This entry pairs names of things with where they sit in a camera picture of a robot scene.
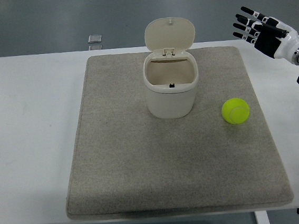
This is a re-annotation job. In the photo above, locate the white table leg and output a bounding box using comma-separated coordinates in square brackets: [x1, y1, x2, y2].
[254, 210, 270, 224]

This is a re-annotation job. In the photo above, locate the beige grey felt mat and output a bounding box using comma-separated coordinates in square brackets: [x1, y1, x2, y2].
[51, 37, 295, 224]

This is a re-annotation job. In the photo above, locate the yellow-green tennis ball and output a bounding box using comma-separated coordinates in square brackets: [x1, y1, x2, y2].
[220, 96, 252, 126]

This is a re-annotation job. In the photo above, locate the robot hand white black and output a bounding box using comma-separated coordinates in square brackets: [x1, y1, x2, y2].
[230, 1, 299, 69]

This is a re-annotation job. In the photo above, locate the cream bin with hinged lid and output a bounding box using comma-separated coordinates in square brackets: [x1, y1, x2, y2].
[137, 14, 204, 122]

